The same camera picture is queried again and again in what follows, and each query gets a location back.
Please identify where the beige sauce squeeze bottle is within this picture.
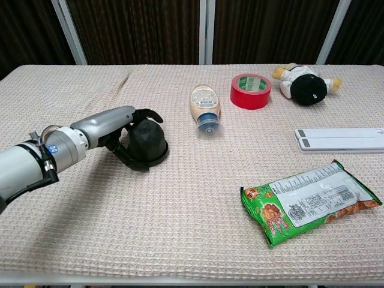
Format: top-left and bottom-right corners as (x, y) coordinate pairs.
(188, 84), (224, 139)

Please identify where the green snack bag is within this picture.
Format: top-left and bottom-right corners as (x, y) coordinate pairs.
(239, 159), (383, 249)

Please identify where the white aluminium frame post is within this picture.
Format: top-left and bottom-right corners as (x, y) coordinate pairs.
(50, 0), (88, 66)
(199, 0), (217, 65)
(316, 0), (352, 65)

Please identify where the white flat rectangular device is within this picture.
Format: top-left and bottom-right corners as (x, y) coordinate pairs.
(293, 127), (384, 154)

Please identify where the red tape roll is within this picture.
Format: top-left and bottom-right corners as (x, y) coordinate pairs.
(230, 73), (272, 110)

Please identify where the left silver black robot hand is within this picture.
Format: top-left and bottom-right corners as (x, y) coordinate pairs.
(70, 105), (164, 173)

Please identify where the black round dice tray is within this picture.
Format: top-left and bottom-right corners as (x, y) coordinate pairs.
(128, 140), (170, 169)

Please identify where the white table frame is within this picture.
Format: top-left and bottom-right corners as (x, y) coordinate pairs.
(0, 271), (384, 288)

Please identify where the beige waffle tablecloth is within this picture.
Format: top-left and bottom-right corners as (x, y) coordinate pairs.
(0, 64), (384, 280)

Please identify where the black dice cup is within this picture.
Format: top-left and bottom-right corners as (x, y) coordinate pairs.
(124, 119), (168, 164)

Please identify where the dark brown curtain panel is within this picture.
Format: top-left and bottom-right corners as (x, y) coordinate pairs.
(212, 0), (341, 65)
(0, 0), (76, 80)
(326, 0), (384, 67)
(65, 0), (201, 66)

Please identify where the black-haired plush doll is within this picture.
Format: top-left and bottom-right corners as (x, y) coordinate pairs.
(271, 62), (343, 107)

